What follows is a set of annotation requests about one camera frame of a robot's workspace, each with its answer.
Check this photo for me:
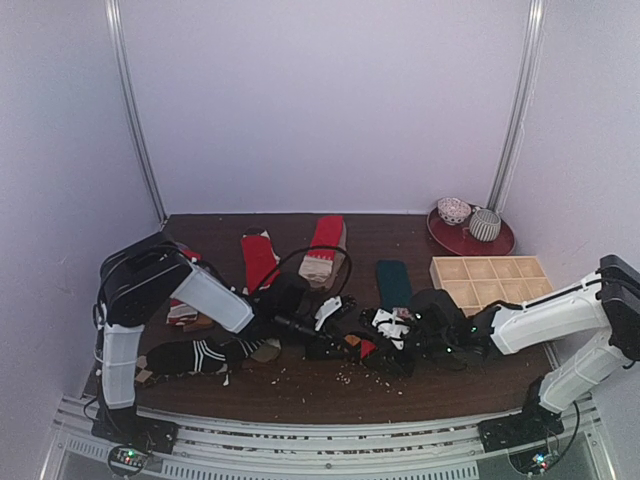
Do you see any black red yellow argyle sock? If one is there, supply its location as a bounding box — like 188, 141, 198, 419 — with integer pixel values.
343, 332, 382, 363

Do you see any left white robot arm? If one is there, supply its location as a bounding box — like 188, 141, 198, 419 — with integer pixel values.
93, 232, 338, 444

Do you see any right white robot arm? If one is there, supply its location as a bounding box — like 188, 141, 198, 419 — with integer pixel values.
397, 255, 639, 442

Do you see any red white patterned sock pair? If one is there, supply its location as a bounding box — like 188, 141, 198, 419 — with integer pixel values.
241, 228, 280, 294

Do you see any red beige sock pair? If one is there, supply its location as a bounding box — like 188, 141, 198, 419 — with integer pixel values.
298, 215, 347, 291

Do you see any wooden compartment tray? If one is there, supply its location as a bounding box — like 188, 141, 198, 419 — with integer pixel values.
429, 256, 553, 316

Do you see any dark green christmas sock pair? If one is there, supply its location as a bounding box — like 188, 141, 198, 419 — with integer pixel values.
376, 260, 412, 311

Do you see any black white striped sock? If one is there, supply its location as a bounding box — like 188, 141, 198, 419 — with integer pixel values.
146, 337, 265, 375

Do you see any red round plate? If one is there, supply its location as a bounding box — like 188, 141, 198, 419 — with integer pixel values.
426, 208, 516, 257

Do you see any red purple sock pair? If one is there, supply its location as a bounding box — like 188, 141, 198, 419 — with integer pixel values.
167, 244, 214, 334

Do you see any grey striped cup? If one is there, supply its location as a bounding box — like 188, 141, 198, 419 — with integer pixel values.
469, 208, 502, 243

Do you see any white dotted bowl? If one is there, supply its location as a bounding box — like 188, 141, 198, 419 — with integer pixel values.
437, 197, 472, 226

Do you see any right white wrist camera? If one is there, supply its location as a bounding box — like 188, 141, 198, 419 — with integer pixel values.
371, 307, 414, 350

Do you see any left black cable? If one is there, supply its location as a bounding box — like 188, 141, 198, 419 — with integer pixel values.
247, 244, 354, 299

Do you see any black cable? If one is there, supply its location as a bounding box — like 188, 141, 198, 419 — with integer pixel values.
542, 399, 584, 459
247, 244, 354, 299

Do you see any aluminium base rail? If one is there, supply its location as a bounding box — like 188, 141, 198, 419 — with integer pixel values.
36, 396, 622, 479

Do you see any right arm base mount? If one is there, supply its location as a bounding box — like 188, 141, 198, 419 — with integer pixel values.
478, 407, 564, 475

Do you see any right black cable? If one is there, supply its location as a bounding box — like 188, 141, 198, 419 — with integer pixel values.
542, 399, 584, 459

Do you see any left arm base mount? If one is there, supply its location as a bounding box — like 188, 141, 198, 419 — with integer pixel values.
91, 411, 178, 478

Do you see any right aluminium frame post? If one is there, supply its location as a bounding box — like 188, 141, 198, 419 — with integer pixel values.
487, 0, 546, 215

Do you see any aluminium frame post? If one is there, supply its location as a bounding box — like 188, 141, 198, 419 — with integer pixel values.
487, 0, 546, 215
104, 0, 168, 226

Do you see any left aluminium frame post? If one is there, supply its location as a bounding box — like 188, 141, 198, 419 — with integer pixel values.
104, 0, 168, 226

